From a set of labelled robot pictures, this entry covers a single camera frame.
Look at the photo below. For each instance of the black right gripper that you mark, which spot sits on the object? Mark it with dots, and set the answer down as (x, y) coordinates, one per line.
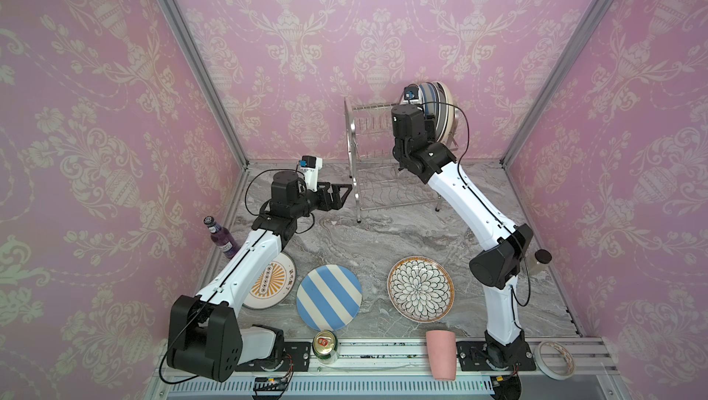
(407, 111)

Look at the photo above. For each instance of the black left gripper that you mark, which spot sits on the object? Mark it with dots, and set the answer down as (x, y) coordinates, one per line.
(327, 205)

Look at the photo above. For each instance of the white plate green quatrefoil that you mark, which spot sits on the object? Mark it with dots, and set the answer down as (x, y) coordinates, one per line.
(438, 110)

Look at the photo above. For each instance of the blue cream striped plate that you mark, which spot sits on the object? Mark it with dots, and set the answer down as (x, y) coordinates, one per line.
(429, 98)
(329, 298)

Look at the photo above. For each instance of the petal pattern plate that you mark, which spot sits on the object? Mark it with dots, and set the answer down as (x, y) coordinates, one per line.
(420, 289)

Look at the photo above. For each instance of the plain cream plate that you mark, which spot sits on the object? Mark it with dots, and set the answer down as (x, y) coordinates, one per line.
(451, 115)

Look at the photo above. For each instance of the white plate teal red rim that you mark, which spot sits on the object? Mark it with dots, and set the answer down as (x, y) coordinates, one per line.
(441, 122)

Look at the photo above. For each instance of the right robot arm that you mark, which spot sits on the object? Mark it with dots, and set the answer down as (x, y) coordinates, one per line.
(503, 242)

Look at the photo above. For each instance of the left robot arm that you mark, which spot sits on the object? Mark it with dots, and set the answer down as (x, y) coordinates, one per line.
(205, 339)

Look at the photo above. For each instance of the blue cream striped plate front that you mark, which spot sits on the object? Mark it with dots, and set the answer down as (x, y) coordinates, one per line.
(329, 298)

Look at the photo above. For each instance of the orange sunburst plate left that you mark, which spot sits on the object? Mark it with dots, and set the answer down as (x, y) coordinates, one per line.
(274, 284)

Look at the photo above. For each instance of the purple bottle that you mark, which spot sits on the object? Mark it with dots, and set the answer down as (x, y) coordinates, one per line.
(222, 238)

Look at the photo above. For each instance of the green can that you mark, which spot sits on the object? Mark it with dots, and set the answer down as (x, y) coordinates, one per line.
(325, 347)

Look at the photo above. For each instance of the small jar dark lid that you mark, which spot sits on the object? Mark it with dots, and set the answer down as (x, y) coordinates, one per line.
(539, 262)

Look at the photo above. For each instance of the pink cup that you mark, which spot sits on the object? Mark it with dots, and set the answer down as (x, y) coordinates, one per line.
(442, 354)

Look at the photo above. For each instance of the tape roll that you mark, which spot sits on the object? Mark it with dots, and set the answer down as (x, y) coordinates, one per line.
(554, 360)

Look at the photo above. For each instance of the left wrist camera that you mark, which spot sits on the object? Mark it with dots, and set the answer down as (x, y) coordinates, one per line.
(310, 167)

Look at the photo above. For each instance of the chrome wire dish rack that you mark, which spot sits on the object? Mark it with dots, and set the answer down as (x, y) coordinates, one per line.
(389, 156)

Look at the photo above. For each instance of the aluminium corner post right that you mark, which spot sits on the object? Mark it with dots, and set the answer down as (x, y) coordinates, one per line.
(583, 32)

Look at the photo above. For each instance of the aluminium corner post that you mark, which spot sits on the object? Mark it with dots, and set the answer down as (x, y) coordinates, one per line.
(583, 32)
(179, 26)

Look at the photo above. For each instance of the aluminium corner post left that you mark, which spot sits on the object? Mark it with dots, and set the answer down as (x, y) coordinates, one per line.
(179, 26)

